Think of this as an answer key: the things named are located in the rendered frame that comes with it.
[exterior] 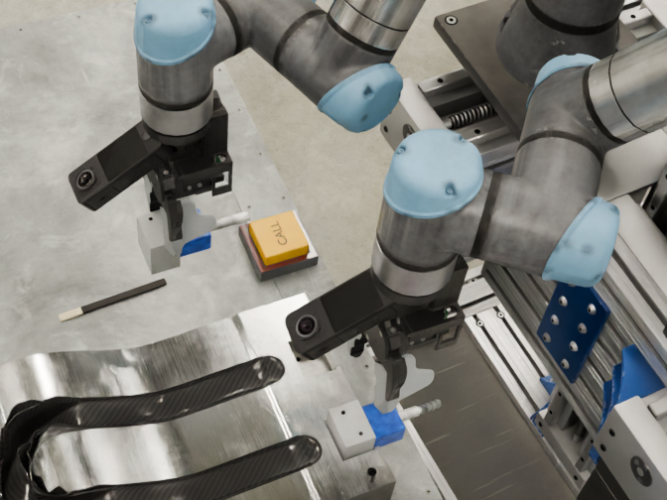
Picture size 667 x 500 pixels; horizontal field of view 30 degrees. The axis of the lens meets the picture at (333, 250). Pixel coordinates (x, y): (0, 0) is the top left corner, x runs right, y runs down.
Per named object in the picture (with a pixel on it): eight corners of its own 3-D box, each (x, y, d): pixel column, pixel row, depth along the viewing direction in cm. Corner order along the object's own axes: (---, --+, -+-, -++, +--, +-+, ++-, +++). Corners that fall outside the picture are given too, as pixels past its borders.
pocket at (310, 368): (321, 346, 148) (324, 329, 145) (338, 383, 145) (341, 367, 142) (285, 357, 147) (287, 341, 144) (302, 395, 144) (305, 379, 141)
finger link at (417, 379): (438, 417, 127) (442, 352, 121) (385, 435, 125) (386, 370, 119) (424, 396, 129) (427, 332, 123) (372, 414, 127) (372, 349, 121)
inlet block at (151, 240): (240, 212, 152) (241, 186, 148) (255, 244, 150) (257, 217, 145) (137, 242, 148) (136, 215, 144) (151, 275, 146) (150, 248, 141)
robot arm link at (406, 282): (397, 283, 106) (359, 210, 110) (390, 312, 110) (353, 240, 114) (475, 259, 108) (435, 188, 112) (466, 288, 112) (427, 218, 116)
